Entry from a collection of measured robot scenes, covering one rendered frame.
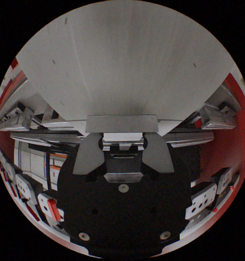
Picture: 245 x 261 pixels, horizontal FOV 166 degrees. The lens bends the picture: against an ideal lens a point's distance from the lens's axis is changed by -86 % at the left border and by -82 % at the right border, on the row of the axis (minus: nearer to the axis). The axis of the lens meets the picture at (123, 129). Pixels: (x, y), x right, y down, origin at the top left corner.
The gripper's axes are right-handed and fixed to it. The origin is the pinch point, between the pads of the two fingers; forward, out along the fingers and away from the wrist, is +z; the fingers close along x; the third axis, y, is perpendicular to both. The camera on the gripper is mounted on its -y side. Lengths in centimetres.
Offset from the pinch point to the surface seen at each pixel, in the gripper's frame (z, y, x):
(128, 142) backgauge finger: 8.0, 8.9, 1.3
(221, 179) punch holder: -9.5, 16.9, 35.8
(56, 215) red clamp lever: -13.6, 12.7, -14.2
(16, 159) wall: 92, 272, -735
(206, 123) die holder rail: 9.6, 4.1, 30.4
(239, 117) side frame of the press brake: 9, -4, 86
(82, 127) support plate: 1.6, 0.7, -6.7
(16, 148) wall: 153, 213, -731
